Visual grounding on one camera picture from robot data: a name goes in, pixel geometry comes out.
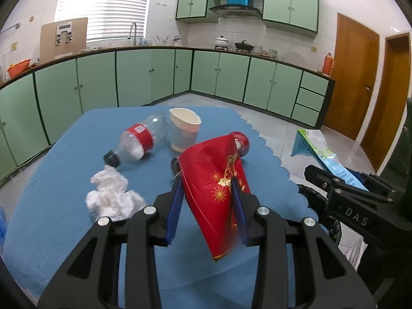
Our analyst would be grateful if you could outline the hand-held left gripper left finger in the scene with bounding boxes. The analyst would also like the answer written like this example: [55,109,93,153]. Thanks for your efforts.
[38,180,185,309]

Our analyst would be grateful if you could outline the green wall cabinets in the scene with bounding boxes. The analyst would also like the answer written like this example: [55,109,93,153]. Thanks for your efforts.
[175,0,319,41]

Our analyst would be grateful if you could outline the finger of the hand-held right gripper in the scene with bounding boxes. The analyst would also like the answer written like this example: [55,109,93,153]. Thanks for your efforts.
[304,165,343,197]
[346,169,400,200]

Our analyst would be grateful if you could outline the black bin with bag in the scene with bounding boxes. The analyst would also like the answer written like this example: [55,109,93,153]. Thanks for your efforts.
[296,183,343,243]

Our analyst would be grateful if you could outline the red paper cup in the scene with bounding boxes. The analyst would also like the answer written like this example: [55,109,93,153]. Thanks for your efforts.
[178,134,252,262]

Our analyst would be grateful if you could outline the red drink can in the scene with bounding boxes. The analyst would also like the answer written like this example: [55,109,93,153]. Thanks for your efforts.
[229,131,251,158]

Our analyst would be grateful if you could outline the red label plastic bottle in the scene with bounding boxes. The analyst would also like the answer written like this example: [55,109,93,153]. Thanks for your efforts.
[103,114,170,168]

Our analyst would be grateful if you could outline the white paper cup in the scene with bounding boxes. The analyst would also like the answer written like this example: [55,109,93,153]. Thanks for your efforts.
[169,108,202,153]

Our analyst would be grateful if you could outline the range hood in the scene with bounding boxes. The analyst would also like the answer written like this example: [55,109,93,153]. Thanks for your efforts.
[209,4,262,19]

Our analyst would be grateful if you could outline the green base cabinets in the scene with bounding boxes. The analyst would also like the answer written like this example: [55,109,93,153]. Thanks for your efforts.
[0,46,337,184]

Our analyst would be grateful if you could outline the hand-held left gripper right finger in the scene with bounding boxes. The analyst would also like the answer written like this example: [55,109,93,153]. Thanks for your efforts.
[230,176,375,309]

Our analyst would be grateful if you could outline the black glass cabinet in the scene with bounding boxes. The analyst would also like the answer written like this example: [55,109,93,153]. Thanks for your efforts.
[386,98,412,181]

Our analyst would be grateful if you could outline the blue scalloped table mat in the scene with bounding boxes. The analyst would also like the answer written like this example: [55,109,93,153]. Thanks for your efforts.
[0,106,329,309]

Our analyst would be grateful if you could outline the white tissue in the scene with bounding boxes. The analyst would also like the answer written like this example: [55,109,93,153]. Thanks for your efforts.
[85,165,149,222]

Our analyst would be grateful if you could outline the wooden door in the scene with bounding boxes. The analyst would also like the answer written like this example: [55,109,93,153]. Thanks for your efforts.
[322,12,380,140]
[360,32,412,174]

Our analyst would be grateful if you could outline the cardboard sheet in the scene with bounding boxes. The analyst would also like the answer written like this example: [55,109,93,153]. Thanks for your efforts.
[39,17,89,59]

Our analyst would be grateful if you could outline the white striped cloth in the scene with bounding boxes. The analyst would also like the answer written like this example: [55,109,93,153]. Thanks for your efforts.
[346,238,367,271]

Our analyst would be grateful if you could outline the black wok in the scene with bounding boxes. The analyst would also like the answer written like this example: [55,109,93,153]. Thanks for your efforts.
[234,40,255,53]

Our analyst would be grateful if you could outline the orange plastic basin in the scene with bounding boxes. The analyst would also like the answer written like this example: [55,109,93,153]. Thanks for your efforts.
[7,59,32,78]

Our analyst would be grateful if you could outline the white window blind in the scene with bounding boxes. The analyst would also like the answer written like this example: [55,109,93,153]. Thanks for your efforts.
[54,0,155,42]

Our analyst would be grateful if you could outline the green white packet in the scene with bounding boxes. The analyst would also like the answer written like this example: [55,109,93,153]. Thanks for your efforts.
[290,129,369,191]

